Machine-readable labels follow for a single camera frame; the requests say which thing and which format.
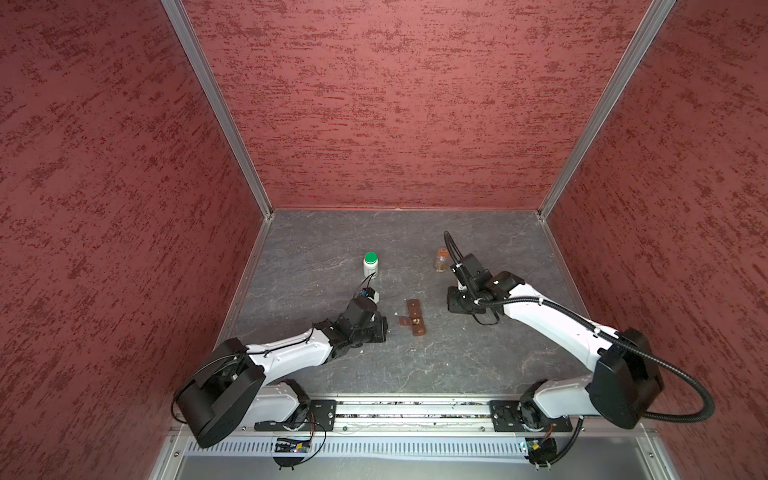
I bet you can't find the small clear orange-cap bottle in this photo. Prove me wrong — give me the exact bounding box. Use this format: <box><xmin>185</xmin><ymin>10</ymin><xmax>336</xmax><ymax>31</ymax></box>
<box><xmin>434</xmin><ymin>247</ymin><xmax>451</xmax><ymax>272</ymax></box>

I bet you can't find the brown weekly pill organizer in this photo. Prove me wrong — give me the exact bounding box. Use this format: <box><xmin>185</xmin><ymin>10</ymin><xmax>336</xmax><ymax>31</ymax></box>
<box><xmin>398</xmin><ymin>299</ymin><xmax>426</xmax><ymax>337</ymax></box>

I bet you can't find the white pill bottle green cap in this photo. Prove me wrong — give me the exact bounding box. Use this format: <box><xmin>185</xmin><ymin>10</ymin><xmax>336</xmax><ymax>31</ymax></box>
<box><xmin>363</xmin><ymin>251</ymin><xmax>379</xmax><ymax>279</ymax></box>

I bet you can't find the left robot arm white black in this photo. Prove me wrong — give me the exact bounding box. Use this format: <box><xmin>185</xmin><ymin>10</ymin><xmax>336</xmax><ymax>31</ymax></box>
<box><xmin>171</xmin><ymin>287</ymin><xmax>388</xmax><ymax>448</ymax></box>

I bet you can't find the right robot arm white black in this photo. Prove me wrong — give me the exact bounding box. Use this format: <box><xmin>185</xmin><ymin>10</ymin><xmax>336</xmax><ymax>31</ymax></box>
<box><xmin>447</xmin><ymin>254</ymin><xmax>663</xmax><ymax>431</ymax></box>

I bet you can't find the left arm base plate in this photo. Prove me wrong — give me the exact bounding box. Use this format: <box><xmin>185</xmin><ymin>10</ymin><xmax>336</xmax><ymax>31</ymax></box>
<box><xmin>253</xmin><ymin>399</ymin><xmax>338</xmax><ymax>433</ymax></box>

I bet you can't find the aluminium front rail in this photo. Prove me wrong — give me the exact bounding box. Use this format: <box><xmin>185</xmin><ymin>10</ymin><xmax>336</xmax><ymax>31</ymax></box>
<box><xmin>173</xmin><ymin>395</ymin><xmax>655</xmax><ymax>437</ymax></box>

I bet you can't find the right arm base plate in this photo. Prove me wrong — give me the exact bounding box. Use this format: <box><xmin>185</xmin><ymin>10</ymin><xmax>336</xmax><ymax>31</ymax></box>
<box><xmin>489</xmin><ymin>400</ymin><xmax>573</xmax><ymax>434</ymax></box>

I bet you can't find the left controller board with wires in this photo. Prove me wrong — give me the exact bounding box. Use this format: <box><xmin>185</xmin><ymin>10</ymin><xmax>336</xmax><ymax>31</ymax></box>
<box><xmin>272</xmin><ymin>421</ymin><xmax>328</xmax><ymax>470</ymax></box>

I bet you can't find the controller board with wires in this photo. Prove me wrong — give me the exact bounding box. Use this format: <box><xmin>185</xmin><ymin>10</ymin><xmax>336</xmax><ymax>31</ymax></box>
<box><xmin>526</xmin><ymin>416</ymin><xmax>585</xmax><ymax>470</ymax></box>
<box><xmin>272</xmin><ymin>421</ymin><xmax>328</xmax><ymax>470</ymax></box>

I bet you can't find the white slotted cable duct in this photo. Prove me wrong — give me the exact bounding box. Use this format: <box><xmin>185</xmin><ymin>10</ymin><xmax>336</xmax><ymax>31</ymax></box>
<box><xmin>184</xmin><ymin>436</ymin><xmax>528</xmax><ymax>463</ymax></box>

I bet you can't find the right controller board with wires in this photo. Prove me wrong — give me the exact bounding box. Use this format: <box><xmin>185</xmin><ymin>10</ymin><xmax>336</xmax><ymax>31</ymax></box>
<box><xmin>526</xmin><ymin>416</ymin><xmax>585</xmax><ymax>470</ymax></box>

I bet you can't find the right aluminium corner post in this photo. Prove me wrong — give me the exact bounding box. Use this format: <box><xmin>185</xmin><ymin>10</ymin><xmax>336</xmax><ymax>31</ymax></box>
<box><xmin>537</xmin><ymin>0</ymin><xmax>676</xmax><ymax>223</ymax></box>

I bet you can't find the aluminium corner post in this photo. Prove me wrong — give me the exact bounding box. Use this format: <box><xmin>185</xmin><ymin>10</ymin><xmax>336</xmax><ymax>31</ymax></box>
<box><xmin>537</xmin><ymin>0</ymin><xmax>676</xmax><ymax>223</ymax></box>
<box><xmin>161</xmin><ymin>0</ymin><xmax>274</xmax><ymax>221</ymax></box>

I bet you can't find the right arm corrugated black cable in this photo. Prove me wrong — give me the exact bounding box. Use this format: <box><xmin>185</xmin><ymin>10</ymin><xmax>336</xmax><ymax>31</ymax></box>
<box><xmin>443</xmin><ymin>230</ymin><xmax>716</xmax><ymax>424</ymax></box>

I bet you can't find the left aluminium corner post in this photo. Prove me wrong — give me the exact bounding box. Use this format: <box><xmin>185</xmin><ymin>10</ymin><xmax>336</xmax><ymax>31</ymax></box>
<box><xmin>161</xmin><ymin>0</ymin><xmax>274</xmax><ymax>221</ymax></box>

